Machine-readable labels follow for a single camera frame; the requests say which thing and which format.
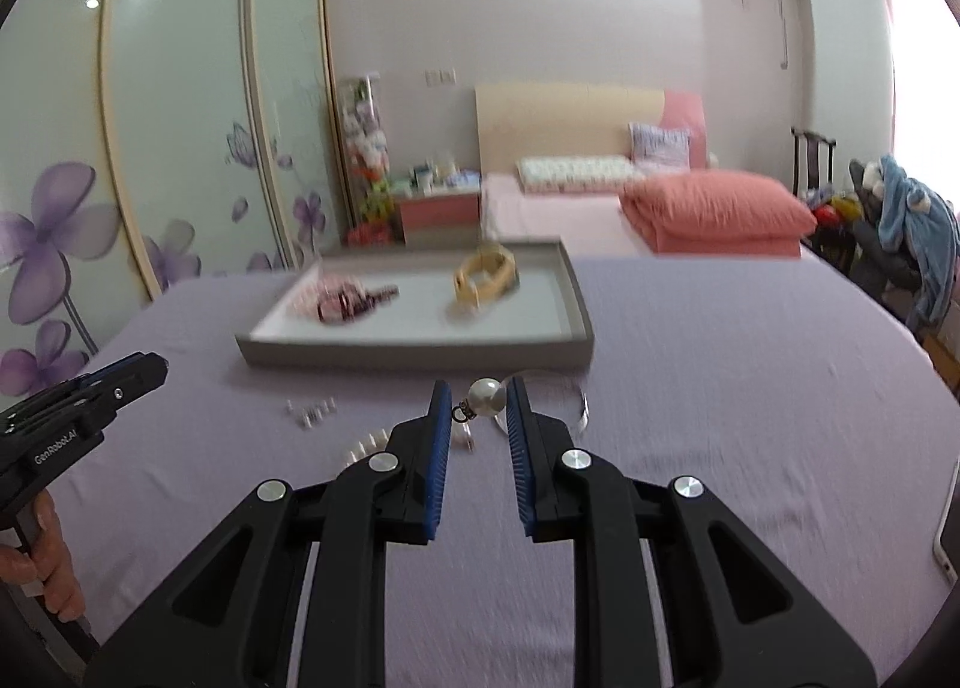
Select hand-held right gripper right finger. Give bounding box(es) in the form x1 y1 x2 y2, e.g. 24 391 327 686
504 375 878 688

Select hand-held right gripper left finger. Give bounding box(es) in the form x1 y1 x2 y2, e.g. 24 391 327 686
82 379 455 688

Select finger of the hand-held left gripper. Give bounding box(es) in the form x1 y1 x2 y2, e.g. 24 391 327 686
22 352 163 414
0 356 170 438

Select pearl drop earring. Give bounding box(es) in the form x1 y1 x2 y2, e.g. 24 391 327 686
452 376 507 426

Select grey cardboard tray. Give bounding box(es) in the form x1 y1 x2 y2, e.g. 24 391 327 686
235 238 595 370

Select dark red bead bracelet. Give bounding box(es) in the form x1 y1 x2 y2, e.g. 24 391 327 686
315 283 400 325

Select yellow wrist watch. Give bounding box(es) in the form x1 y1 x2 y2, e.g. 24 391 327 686
448 245 522 318

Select pink bead bracelet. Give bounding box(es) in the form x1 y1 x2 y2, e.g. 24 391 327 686
289 271 361 321

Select person's left hand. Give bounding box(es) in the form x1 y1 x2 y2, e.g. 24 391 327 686
0 489 85 623

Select thin silver bangle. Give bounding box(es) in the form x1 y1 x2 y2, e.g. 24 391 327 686
499 369 590 434

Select purple sheet bed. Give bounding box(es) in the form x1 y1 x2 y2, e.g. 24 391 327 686
0 249 960 688

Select pink nightstand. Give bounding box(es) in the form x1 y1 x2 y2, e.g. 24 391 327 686
396 191 482 248

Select pink sheet bed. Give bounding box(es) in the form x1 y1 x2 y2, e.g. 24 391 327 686
480 172 818 261

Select floral glass sliding wardrobe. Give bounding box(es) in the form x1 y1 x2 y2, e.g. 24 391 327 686
0 0 353 389

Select white patterned flat pillow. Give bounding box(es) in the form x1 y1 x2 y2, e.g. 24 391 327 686
515 154 646 195

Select folded pink quilt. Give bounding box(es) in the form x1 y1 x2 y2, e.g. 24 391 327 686
619 170 818 255

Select clear tube of plush toys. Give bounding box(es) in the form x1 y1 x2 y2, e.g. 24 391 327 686
337 74 395 246

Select beige and pink headboard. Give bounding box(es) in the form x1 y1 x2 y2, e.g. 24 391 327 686
475 83 710 175

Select small floral pillow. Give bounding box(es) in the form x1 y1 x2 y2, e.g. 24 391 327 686
628 121 692 171

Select red and yellow toys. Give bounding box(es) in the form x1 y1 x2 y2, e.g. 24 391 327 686
814 189 860 228

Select dark grey clothing pile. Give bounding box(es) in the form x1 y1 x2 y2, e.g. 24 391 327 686
847 158 923 299

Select dark wooden chair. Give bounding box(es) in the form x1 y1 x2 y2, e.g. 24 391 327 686
791 127 837 198

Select smartphone with white case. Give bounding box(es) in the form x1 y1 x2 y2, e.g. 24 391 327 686
932 459 960 576

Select blue plush garment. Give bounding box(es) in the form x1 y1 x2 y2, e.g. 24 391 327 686
877 154 960 329

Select white air conditioner pipe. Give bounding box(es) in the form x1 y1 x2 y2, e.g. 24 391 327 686
772 0 815 70

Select white pearl bracelet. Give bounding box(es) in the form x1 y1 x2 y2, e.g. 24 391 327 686
336 425 481 475

